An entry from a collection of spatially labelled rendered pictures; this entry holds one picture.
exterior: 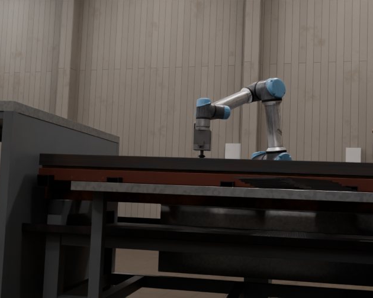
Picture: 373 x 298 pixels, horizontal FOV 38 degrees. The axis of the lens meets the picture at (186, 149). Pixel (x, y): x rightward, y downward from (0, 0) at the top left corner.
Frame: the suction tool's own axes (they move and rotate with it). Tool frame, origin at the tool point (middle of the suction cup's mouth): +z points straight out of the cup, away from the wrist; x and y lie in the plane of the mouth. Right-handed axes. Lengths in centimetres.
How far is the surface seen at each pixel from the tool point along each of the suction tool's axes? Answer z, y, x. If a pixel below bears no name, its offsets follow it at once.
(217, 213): 27.8, 8.1, 8.9
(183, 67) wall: -239, -184, 805
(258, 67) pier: -228, -27, 762
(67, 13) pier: -363, -450, 809
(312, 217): 27, 57, 9
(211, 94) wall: -181, -123, 798
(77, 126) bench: -13, -59, -24
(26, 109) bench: -13, -58, -77
